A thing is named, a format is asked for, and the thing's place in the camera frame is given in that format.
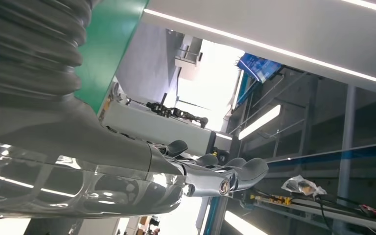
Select yellow cable clamps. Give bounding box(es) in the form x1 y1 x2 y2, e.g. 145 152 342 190
255 194 293 207

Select blue sign board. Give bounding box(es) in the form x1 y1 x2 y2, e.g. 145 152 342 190
236 52 283 84

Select black articulated mechanism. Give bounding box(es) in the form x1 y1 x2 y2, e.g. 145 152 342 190
145 93 209 129

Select long ceiling light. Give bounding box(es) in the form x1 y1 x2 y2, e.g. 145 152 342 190
223 211 270 235
237 104 282 141

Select white wall light strip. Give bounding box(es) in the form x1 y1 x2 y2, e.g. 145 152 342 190
339 0 376 16
142 8 376 89

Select clear plastic wrapped part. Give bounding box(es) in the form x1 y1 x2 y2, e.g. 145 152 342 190
281 175 328 199

